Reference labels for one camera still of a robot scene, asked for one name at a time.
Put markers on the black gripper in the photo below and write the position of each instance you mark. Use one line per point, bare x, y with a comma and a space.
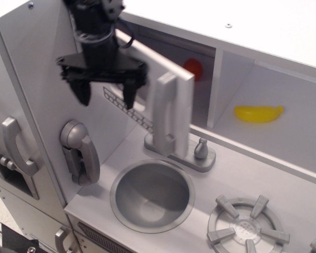
103, 63

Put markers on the white microwave door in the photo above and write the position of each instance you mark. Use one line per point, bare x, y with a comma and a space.
164, 105

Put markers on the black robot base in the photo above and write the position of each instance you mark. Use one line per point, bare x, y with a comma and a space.
12, 241

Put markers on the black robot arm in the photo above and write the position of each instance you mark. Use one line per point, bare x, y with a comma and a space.
94, 22

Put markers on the grey toy telephone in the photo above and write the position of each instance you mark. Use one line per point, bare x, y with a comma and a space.
80, 153

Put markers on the orange toy fruit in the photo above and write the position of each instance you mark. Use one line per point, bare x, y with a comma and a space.
194, 66

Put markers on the round grey sink bowl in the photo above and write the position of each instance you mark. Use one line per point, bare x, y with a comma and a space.
152, 196

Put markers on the grey toy faucet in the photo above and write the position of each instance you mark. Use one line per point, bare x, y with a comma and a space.
199, 157

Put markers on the grey ice dispenser panel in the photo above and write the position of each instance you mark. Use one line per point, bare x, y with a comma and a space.
16, 178

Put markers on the white toy kitchen cabinet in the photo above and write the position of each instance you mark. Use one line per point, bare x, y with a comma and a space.
253, 53

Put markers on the black oven vent grille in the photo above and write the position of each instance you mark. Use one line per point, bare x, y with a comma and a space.
102, 240

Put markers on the yellow toy banana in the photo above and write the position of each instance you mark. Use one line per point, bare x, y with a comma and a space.
258, 114

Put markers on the grey stove burner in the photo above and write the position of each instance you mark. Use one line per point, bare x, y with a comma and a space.
245, 225

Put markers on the grey fridge door handle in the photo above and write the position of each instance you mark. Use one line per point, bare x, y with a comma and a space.
11, 130

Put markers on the grey lower door handle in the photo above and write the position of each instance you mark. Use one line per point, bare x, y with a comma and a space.
60, 236

